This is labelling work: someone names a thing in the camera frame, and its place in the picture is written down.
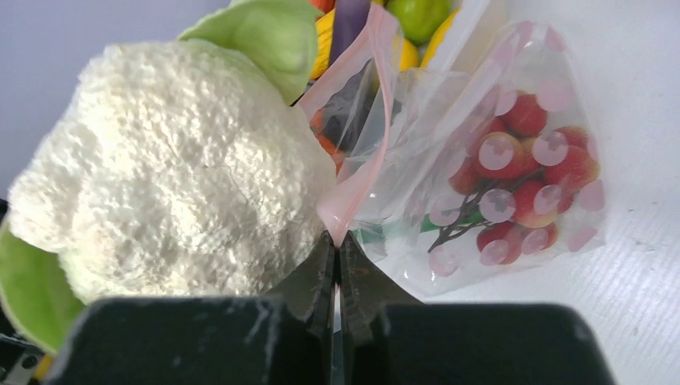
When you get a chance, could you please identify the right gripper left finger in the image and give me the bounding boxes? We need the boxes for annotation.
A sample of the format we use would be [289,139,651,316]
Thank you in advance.
[46,233,335,384]

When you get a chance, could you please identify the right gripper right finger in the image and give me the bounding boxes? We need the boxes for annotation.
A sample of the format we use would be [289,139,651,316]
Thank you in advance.
[338,235,615,384]

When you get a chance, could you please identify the clear pink-dotted zip bag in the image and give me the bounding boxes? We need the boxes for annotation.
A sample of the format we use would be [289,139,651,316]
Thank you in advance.
[300,1,605,295]

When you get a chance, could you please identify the red cherry bunch green stem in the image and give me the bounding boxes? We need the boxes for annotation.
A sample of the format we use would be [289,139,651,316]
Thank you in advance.
[427,90,605,266]

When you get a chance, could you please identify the purple eggplant toy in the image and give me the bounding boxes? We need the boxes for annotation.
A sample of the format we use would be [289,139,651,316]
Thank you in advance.
[329,0,371,66]

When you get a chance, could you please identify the yellow lemon toy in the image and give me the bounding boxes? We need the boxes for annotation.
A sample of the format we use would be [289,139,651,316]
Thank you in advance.
[399,39,420,71]

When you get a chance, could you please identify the yellow banana toy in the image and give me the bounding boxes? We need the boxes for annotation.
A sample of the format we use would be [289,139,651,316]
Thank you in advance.
[310,9,335,80]

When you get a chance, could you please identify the green lime toy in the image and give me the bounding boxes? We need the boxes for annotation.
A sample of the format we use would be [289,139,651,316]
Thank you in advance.
[387,0,451,46]

